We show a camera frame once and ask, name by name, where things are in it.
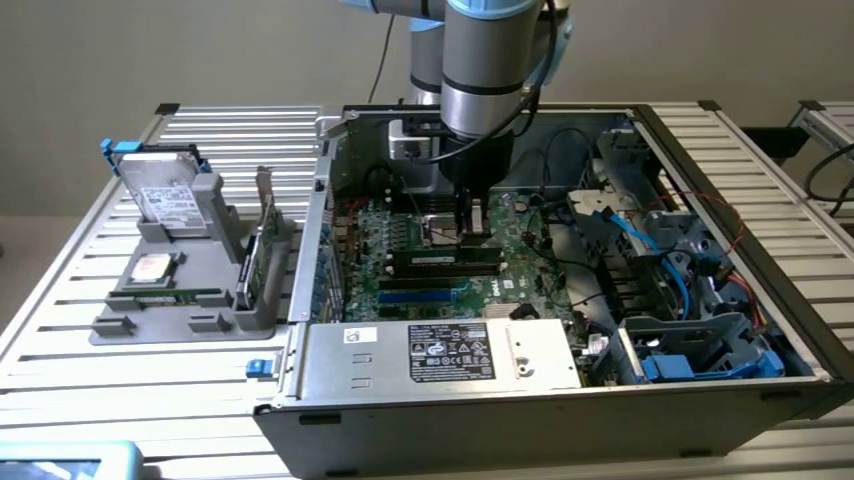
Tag green graphics card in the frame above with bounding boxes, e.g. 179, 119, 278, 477
236, 165, 283, 310

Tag thin black wall cable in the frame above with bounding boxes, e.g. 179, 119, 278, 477
366, 13, 396, 105

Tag blue SATA wire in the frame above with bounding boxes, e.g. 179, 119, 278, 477
602, 208, 654, 257
657, 250, 703, 322

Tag metal slat side table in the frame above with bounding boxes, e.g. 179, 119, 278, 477
786, 99, 854, 146

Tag silver hard disk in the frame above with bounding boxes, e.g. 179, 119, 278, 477
110, 150, 208, 231

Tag black wire loop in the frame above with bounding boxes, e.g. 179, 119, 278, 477
541, 127, 597, 197

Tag thin red wire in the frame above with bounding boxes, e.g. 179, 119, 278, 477
657, 191, 750, 257

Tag grey parts rack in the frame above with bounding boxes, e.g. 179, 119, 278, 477
88, 172, 300, 347

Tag silver chipset heatsink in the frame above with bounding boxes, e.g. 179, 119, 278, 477
488, 303, 539, 322

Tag green RAM stick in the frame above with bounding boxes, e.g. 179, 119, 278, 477
108, 286, 222, 307
391, 246, 503, 267

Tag teal plastic object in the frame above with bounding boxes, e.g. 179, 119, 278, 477
0, 439, 146, 480

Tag disk bay with blue caddy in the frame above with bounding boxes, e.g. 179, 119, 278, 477
617, 308, 783, 386

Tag silver CPU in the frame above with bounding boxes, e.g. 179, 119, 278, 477
124, 252, 180, 290

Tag black RAM slot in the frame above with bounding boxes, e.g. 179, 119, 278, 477
388, 262, 506, 280

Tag grey metal disk bay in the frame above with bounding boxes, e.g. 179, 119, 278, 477
565, 127, 673, 257

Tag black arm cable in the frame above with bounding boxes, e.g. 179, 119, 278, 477
423, 0, 561, 166

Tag blue expansion slot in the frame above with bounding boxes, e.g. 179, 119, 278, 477
378, 288, 458, 304

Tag open black PC case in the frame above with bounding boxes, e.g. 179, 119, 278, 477
251, 102, 854, 480

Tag red yellow power wires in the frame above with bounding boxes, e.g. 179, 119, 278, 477
723, 271, 770, 337

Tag black expansion slot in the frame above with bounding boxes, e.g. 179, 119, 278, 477
376, 276, 463, 294

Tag CPU socket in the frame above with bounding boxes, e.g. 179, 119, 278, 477
414, 211, 463, 247

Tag blue disk bracket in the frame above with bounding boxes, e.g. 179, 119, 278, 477
98, 138, 146, 176

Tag green motherboard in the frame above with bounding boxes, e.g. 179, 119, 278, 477
331, 188, 577, 324

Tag thick black cable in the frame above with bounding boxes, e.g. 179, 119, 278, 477
805, 141, 854, 217

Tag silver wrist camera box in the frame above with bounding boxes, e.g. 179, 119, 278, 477
387, 118, 442, 161

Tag silver power supply unit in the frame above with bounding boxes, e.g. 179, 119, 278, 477
291, 318, 583, 402

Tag blue case latch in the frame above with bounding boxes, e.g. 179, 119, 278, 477
244, 356, 280, 380

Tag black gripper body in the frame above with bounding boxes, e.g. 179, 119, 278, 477
436, 130, 517, 192

